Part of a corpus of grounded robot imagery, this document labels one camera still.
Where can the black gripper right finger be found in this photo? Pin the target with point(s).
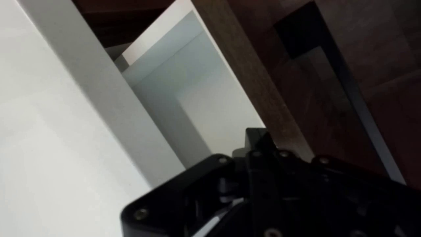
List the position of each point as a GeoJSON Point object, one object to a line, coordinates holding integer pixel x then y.
{"type": "Point", "coordinates": [333, 202]}

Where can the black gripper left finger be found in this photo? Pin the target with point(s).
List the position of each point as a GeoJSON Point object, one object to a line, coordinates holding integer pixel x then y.
{"type": "Point", "coordinates": [205, 198]}

